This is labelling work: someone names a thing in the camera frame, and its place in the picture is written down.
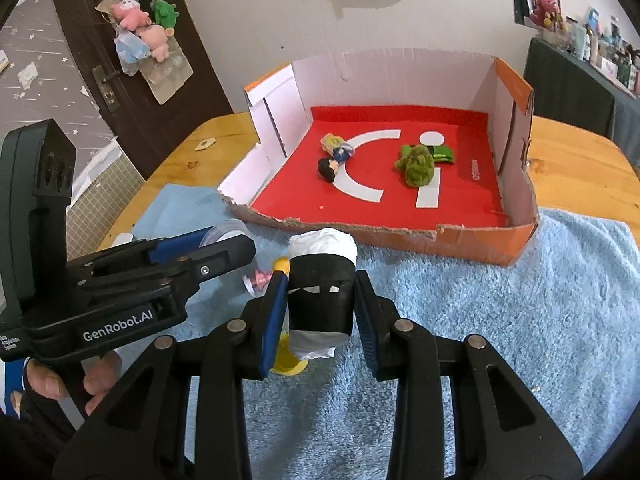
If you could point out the black and white sock roll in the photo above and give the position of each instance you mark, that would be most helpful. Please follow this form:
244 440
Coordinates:
320 305

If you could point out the green plush toy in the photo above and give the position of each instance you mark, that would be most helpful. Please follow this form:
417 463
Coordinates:
164 12

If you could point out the side table with dark cloth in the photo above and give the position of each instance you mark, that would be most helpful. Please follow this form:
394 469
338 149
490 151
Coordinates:
575 95

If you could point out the pink plush toy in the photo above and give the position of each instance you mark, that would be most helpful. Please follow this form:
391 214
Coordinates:
156 42
129 15

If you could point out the clear hanging paper bag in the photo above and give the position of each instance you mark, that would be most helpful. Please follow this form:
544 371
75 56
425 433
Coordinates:
167 77

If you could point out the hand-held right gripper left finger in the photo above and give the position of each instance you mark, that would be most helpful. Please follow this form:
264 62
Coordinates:
272 320

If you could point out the orange cardboard box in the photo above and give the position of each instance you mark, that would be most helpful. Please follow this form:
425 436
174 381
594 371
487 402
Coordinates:
475 240

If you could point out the person's left forearm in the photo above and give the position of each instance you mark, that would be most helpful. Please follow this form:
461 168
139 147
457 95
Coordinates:
30 445

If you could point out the blue face mask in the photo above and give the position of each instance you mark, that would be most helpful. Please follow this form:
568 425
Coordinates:
131 52

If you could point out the person's left hand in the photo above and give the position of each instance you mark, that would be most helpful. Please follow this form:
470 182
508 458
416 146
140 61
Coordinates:
102 375

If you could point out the pink bunny plush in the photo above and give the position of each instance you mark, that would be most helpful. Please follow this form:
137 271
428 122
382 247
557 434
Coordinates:
547 7

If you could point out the clear plastic lid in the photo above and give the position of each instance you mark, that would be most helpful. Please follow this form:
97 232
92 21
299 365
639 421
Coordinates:
230 230

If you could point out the green packets with black band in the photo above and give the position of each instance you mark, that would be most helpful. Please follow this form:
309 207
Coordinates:
442 152

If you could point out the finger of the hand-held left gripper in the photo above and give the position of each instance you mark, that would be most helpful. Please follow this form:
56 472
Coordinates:
175 249
220 260

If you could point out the green yarn ball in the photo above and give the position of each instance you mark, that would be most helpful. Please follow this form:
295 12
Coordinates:
415 165

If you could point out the light blue towel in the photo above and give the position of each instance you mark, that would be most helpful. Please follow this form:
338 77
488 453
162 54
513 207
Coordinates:
500 335

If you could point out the black-haired blue figurine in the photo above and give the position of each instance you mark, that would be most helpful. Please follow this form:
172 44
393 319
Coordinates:
332 165

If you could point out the yellow-haired pink figurine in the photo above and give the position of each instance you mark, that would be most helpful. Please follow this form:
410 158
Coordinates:
260 279

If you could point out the yellow bottle cap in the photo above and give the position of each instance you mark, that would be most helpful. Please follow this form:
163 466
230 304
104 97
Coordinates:
287 364

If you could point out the dark brown door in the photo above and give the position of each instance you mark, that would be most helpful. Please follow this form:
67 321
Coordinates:
75 20

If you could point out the small wooden tag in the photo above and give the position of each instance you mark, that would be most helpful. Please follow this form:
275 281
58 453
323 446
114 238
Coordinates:
205 144

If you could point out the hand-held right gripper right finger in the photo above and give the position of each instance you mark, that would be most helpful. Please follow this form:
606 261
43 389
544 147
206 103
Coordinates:
367 320

